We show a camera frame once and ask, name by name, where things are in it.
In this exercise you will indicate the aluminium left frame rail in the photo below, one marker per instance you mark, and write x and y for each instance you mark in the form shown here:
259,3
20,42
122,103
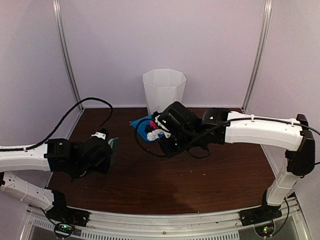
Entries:
57,10

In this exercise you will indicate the large pink paper scrap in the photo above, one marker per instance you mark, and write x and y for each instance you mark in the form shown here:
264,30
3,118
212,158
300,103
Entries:
152,124

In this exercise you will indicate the small black paper ball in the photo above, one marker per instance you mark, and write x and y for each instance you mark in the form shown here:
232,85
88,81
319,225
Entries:
148,129

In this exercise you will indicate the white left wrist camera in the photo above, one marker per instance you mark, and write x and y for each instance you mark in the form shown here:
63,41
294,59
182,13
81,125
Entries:
102,133

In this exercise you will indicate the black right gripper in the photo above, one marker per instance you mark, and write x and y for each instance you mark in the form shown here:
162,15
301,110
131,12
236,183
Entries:
169,150

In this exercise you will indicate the translucent white waste bin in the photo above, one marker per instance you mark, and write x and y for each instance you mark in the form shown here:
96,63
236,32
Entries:
163,87

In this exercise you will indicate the mint green hand brush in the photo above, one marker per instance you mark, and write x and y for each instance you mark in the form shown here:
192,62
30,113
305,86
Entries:
113,143

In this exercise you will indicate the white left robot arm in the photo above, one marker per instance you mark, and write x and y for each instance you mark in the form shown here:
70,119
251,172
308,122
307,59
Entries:
77,159

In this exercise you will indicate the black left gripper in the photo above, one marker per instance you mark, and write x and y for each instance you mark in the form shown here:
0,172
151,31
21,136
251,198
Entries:
104,168

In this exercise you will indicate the aluminium frame rail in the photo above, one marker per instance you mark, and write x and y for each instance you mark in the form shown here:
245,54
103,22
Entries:
262,40
57,10

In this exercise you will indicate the blue plastic dustpan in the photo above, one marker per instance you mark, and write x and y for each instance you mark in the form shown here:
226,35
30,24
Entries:
140,124

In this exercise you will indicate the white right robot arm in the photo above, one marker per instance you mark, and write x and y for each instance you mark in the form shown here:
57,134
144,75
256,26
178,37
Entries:
183,130

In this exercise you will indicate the aluminium right frame rail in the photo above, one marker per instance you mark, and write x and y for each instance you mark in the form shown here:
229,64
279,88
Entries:
262,40

